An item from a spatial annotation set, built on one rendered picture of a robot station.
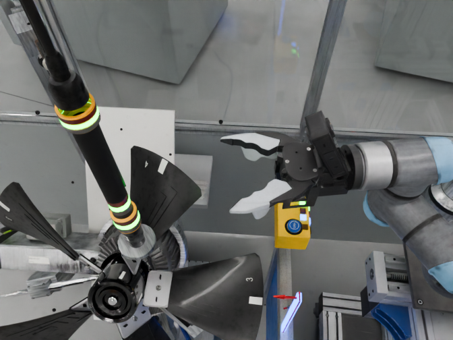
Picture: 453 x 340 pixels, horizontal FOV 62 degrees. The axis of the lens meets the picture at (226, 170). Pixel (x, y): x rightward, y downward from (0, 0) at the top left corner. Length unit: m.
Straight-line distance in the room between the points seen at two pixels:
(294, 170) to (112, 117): 0.67
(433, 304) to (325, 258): 1.18
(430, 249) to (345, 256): 1.73
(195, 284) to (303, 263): 1.40
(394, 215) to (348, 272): 1.68
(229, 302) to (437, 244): 0.50
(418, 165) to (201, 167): 1.06
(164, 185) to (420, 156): 0.51
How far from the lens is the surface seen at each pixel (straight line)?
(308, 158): 0.57
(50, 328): 1.13
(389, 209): 0.70
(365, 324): 2.07
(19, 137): 1.86
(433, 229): 0.69
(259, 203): 0.52
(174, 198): 0.83
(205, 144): 1.58
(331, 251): 2.38
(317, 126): 0.51
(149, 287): 1.00
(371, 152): 0.60
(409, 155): 0.62
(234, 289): 0.97
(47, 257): 1.18
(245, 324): 0.97
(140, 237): 0.70
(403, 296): 1.30
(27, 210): 0.96
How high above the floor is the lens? 2.11
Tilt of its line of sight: 55 degrees down
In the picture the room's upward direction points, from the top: straight up
